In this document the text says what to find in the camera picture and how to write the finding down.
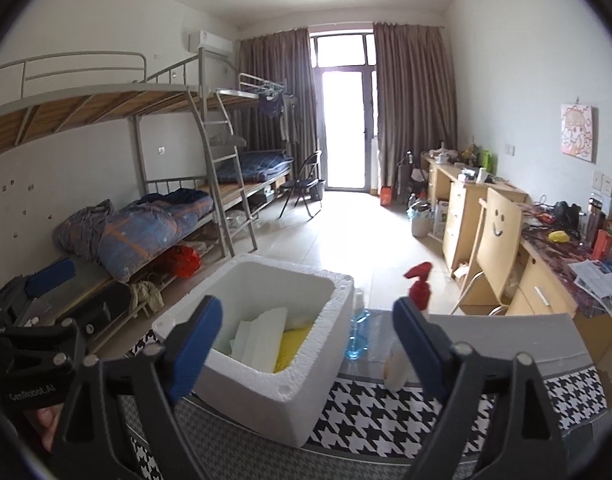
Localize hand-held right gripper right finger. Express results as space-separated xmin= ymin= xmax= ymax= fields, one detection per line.
xmin=392 ymin=296 xmax=569 ymax=480

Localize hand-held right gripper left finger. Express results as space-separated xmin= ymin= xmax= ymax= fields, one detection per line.
xmin=51 ymin=295 xmax=224 ymax=480

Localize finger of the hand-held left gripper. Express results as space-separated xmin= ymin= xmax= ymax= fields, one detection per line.
xmin=0 ymin=258 xmax=78 ymax=311
xmin=61 ymin=280 xmax=133 ymax=346

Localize white foam pieces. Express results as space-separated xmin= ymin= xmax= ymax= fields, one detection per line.
xmin=230 ymin=306 xmax=290 ymax=374

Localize white foam box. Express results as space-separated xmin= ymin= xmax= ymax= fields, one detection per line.
xmin=152 ymin=252 xmax=354 ymax=448

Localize yellow ribbed sponge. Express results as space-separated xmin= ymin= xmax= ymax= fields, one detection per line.
xmin=274 ymin=324 xmax=314 ymax=373

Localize person's left hand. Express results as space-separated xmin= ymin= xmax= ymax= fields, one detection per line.
xmin=33 ymin=406 xmax=64 ymax=451

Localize grey crumpled cloth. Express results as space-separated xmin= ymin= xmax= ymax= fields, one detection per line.
xmin=52 ymin=199 xmax=116 ymax=261

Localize clear blue water bottle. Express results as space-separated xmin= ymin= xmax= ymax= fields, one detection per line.
xmin=345 ymin=290 xmax=372 ymax=361

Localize white pump bottle red top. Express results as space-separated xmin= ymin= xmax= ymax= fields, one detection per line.
xmin=383 ymin=261 xmax=434 ymax=393

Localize blue quilt bundle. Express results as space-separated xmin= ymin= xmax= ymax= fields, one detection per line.
xmin=97 ymin=187 xmax=214 ymax=283

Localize houndstooth tablecloth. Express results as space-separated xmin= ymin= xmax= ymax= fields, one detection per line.
xmin=116 ymin=307 xmax=609 ymax=480

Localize red plastic bag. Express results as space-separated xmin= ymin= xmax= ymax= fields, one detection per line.
xmin=166 ymin=244 xmax=202 ymax=278

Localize white bucket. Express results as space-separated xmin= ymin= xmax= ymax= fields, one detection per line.
xmin=411 ymin=205 xmax=435 ymax=238

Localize wooden desk with patterned top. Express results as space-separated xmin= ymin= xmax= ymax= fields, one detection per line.
xmin=506 ymin=200 xmax=612 ymax=361

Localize plain wooden desk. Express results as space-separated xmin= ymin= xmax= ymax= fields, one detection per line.
xmin=420 ymin=152 xmax=529 ymax=271

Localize wooden chair with smiley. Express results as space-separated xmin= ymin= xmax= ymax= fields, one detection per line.
xmin=448 ymin=187 xmax=524 ymax=316

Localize large metal bunk bed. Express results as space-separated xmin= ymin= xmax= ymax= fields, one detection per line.
xmin=0 ymin=51 xmax=259 ymax=321

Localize black bag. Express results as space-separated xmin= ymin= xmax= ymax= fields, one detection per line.
xmin=397 ymin=151 xmax=429 ymax=203

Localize dark blue bedding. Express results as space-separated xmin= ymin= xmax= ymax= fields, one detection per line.
xmin=216 ymin=149 xmax=294 ymax=185

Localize printed papers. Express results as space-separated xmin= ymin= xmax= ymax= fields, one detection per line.
xmin=571 ymin=259 xmax=612 ymax=318

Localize grey metal bed ladder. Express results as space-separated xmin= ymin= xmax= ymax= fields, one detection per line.
xmin=186 ymin=87 xmax=259 ymax=256

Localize black folding chair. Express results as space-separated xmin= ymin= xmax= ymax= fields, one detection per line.
xmin=278 ymin=150 xmax=324 ymax=218

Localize row of toiletry bottles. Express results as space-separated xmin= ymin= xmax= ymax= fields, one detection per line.
xmin=578 ymin=195 xmax=612 ymax=276

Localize glass balcony door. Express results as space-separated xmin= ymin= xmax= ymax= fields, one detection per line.
xmin=308 ymin=32 xmax=379 ymax=193

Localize brown curtain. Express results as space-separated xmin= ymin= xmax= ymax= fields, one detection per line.
xmin=373 ymin=21 xmax=459 ymax=201
xmin=236 ymin=27 xmax=317 ymax=201

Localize small metal bunk bed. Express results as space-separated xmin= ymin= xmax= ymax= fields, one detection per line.
xmin=216 ymin=72 xmax=299 ymax=221

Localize dark hanging clothes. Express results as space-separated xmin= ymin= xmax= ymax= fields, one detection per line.
xmin=258 ymin=87 xmax=299 ymax=143

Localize white air conditioner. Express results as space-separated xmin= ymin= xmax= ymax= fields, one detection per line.
xmin=188 ymin=30 xmax=233 ymax=56

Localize cartoon wall picture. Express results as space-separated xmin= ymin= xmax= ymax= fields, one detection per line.
xmin=560 ymin=102 xmax=598 ymax=163

